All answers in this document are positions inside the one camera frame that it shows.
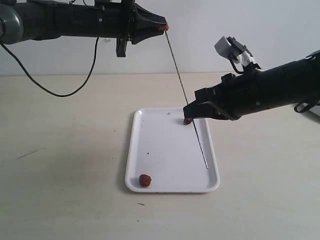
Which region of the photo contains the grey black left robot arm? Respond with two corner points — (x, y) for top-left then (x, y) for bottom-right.
(0, 0), (169, 58)

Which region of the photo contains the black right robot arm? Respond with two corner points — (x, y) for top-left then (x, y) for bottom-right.
(183, 51), (320, 121)

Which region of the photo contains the black right camera cable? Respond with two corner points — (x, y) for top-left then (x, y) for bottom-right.
(231, 59), (320, 113)

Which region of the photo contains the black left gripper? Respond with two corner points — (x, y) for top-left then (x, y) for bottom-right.
(94, 0), (166, 58)

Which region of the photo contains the thin metal skewer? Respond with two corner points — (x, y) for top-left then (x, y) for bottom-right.
(164, 30), (209, 170)

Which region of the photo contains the red meat chunk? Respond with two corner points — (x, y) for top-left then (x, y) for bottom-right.
(159, 25), (169, 32)
(139, 174), (152, 188)
(183, 118), (193, 125)

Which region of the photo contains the white rectangular plastic tray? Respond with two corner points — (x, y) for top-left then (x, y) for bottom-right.
(124, 107), (220, 194)

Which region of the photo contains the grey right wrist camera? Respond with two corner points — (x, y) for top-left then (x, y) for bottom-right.
(214, 36), (256, 67)

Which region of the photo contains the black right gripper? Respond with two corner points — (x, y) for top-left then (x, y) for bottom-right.
(183, 72), (262, 121)

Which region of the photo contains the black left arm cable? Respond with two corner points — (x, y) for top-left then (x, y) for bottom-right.
(0, 37), (100, 98)

